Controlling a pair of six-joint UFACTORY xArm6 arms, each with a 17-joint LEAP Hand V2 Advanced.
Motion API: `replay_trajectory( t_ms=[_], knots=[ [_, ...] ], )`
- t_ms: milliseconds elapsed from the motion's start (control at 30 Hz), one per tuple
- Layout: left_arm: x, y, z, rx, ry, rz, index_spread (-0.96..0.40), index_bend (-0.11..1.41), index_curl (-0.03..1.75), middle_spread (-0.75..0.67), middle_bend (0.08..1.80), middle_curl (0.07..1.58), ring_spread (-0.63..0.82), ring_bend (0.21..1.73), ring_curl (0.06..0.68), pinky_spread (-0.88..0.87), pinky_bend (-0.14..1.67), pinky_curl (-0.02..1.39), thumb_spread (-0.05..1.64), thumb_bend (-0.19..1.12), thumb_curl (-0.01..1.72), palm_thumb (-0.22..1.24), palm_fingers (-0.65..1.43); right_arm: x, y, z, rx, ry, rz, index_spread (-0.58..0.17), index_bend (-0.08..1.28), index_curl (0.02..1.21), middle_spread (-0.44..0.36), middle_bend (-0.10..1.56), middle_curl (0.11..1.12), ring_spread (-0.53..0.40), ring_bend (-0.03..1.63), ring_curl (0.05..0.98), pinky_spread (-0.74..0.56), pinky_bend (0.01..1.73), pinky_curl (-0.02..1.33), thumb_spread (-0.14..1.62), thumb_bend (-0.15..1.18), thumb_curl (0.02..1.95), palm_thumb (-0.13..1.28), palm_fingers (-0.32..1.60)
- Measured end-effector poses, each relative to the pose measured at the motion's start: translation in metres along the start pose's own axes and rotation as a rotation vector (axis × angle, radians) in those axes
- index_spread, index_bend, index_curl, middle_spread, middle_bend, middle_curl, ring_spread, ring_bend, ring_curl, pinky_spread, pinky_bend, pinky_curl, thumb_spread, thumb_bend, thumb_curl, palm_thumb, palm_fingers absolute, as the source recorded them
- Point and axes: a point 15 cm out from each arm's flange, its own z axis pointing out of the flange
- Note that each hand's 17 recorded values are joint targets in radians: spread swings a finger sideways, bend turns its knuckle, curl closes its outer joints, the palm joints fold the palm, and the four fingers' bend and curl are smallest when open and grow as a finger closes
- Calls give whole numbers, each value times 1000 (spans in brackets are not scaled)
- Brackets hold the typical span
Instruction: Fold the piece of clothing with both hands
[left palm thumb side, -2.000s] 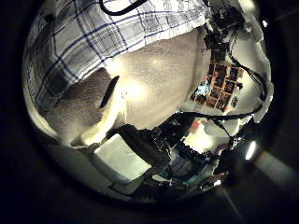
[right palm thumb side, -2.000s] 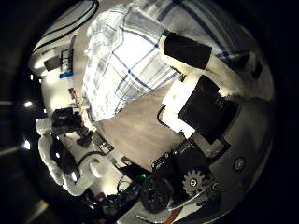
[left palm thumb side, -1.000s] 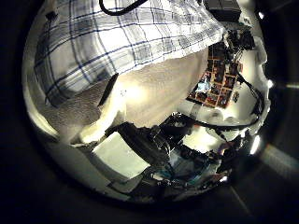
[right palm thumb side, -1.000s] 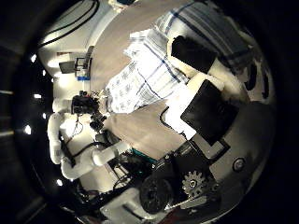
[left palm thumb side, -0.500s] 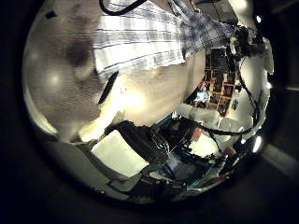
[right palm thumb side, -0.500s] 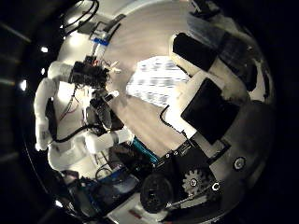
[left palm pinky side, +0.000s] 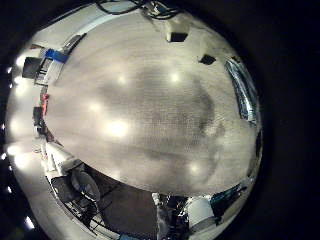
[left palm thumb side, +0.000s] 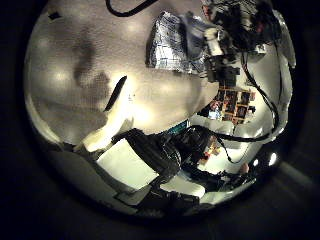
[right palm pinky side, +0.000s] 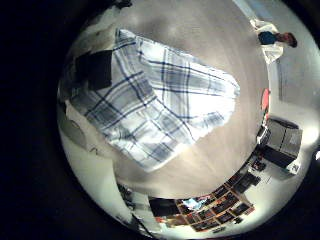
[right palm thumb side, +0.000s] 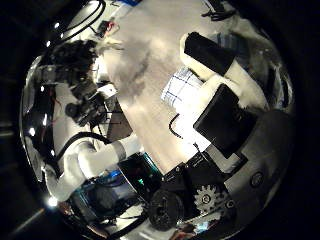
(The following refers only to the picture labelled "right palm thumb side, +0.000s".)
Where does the long black floor cable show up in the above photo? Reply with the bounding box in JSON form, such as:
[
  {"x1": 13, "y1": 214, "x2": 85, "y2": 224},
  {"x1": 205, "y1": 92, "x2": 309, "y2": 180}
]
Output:
[{"x1": 59, "y1": 0, "x2": 108, "y2": 38}]

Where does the blue white plaid cloth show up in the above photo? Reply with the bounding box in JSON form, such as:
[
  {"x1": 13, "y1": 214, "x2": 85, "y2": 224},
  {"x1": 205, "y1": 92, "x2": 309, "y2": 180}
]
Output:
[{"x1": 160, "y1": 31, "x2": 250, "y2": 109}]

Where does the thin black wire loop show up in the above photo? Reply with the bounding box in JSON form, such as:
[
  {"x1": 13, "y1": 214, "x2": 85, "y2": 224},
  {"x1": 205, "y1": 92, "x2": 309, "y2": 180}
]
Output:
[{"x1": 167, "y1": 113, "x2": 185, "y2": 140}]

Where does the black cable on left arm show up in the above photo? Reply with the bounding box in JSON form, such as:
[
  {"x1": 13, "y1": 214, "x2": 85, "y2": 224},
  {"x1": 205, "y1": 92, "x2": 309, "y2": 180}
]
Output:
[{"x1": 54, "y1": 131, "x2": 113, "y2": 168}]

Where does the thick black cable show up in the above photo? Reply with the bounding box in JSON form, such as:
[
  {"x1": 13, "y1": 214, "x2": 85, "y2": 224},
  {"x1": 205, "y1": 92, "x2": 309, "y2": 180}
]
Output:
[{"x1": 199, "y1": 0, "x2": 238, "y2": 22}]

